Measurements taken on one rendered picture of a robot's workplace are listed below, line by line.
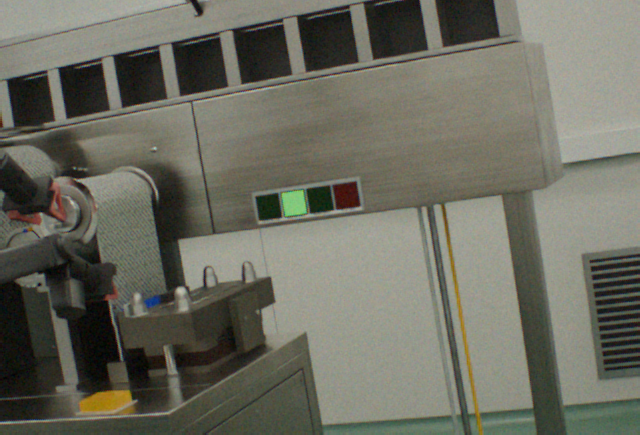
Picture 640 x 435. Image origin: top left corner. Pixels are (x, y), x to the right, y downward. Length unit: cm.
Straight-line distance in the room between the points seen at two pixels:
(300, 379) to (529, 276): 54
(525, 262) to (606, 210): 218
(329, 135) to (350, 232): 251
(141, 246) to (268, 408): 44
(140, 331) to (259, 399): 27
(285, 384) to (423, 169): 53
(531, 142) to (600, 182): 235
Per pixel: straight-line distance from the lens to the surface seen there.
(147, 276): 250
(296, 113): 249
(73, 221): 235
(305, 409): 256
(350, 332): 504
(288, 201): 251
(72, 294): 219
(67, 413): 216
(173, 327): 226
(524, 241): 255
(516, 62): 236
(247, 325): 241
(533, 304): 257
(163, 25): 263
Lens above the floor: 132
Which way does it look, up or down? 3 degrees down
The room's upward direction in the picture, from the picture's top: 10 degrees counter-clockwise
